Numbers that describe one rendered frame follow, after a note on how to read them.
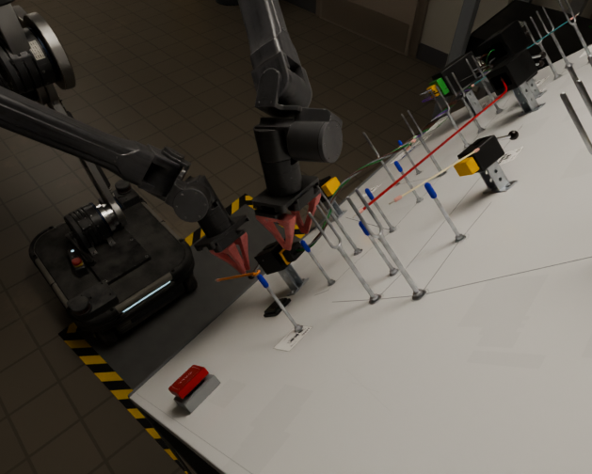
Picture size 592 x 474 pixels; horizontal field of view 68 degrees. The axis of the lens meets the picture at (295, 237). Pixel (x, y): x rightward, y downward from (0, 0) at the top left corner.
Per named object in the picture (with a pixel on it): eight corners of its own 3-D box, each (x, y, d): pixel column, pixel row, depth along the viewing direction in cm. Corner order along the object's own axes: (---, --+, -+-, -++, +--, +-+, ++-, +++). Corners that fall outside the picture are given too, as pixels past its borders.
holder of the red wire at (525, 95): (572, 80, 85) (547, 31, 83) (533, 115, 82) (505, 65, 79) (549, 89, 90) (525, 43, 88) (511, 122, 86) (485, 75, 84)
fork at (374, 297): (376, 305, 54) (312, 211, 51) (366, 305, 55) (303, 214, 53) (384, 294, 55) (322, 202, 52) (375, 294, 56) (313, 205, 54)
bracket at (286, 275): (301, 280, 81) (286, 259, 80) (309, 278, 79) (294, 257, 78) (286, 296, 78) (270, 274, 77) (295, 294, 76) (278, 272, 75)
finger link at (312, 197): (328, 229, 75) (320, 180, 70) (306, 251, 71) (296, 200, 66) (296, 223, 79) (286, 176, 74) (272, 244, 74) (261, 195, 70)
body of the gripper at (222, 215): (252, 221, 84) (232, 188, 82) (215, 251, 78) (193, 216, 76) (233, 225, 89) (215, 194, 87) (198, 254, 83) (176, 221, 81)
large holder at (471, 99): (530, 81, 107) (502, 29, 104) (469, 122, 109) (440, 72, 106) (516, 85, 114) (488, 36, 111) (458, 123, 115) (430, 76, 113)
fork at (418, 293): (421, 301, 48) (350, 195, 45) (408, 301, 49) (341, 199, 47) (430, 290, 49) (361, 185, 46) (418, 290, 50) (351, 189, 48)
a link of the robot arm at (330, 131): (293, 90, 69) (260, 68, 62) (359, 88, 63) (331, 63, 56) (280, 165, 70) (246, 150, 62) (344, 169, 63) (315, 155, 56)
